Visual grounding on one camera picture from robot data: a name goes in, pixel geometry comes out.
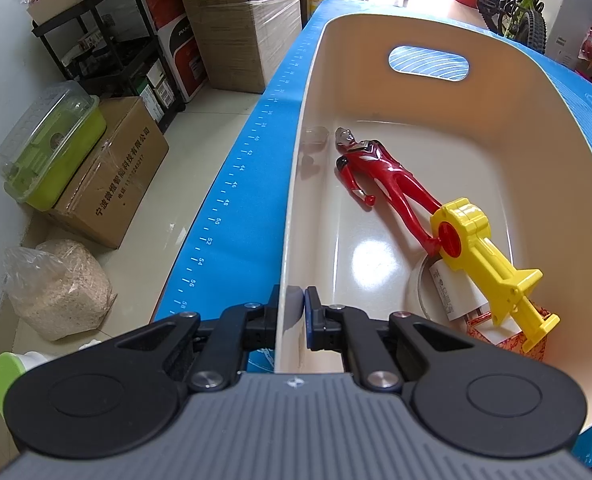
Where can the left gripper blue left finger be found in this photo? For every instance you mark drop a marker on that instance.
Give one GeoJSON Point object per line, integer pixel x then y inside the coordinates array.
{"type": "Point", "coordinates": [260, 331]}

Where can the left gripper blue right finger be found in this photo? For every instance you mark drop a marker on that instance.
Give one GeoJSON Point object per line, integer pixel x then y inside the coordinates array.
{"type": "Point", "coordinates": [323, 323]}

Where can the yellow plastic toy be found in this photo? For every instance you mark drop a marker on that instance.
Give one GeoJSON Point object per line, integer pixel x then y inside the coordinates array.
{"type": "Point", "coordinates": [464, 233]}

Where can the red Ultraman figure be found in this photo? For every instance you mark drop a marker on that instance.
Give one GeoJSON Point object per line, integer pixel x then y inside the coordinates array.
{"type": "Point", "coordinates": [371, 159]}

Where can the red floral gift box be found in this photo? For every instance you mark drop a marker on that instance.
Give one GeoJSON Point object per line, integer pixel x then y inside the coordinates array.
{"type": "Point", "coordinates": [507, 336]}

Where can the beige plastic storage basket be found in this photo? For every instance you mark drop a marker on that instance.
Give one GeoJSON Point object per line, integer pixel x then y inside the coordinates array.
{"type": "Point", "coordinates": [470, 116]}

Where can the blue silicone baking mat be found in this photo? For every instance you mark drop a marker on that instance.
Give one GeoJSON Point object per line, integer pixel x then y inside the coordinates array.
{"type": "Point", "coordinates": [296, 425]}

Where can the floor cardboard box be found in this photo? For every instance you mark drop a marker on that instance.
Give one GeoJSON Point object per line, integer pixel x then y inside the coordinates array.
{"type": "Point", "coordinates": [104, 194]}

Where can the plastic bag of grain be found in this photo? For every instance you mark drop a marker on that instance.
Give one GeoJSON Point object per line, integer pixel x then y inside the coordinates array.
{"type": "Point", "coordinates": [57, 288]}

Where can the green lidded plastic container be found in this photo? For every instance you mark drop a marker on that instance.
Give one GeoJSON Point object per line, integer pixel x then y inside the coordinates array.
{"type": "Point", "coordinates": [49, 143]}

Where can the stacked cardboard box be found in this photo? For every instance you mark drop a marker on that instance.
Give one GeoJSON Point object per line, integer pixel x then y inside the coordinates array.
{"type": "Point", "coordinates": [242, 42]}

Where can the black metal shelf rack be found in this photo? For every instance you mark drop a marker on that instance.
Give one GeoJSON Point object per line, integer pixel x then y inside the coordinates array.
{"type": "Point", "coordinates": [111, 49]}

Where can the green black bicycle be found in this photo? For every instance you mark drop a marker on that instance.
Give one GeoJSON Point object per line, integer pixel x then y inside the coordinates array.
{"type": "Point", "coordinates": [518, 20]}

